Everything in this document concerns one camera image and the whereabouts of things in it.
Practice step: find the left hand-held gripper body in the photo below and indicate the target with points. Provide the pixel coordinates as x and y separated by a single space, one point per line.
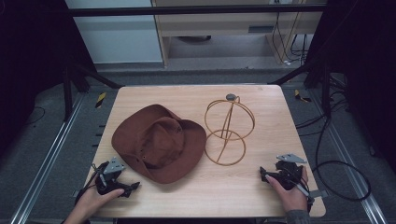
109 177

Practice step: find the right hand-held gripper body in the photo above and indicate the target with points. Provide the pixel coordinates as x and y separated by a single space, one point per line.
289 174

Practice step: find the brown felt hat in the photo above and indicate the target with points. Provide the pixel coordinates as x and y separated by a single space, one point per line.
162 146

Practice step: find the person's right hand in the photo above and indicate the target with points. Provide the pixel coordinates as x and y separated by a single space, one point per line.
291 194

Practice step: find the person's left hand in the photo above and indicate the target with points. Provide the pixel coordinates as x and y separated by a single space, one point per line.
90 203

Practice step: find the black and yellow tape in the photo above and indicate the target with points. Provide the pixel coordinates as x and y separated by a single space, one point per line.
301 97
100 100

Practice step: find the black metal stand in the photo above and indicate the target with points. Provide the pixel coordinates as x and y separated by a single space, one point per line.
317 84
77 87

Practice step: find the black curtain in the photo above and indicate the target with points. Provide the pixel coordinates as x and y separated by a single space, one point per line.
364 68
34 62

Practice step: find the white cabinet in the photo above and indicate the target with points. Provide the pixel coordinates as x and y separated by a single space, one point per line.
115 34

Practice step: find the aluminium floor rail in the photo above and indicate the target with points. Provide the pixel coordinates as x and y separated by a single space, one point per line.
46 161
348 161

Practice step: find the black metal frame bar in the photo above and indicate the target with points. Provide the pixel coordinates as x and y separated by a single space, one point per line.
193 11

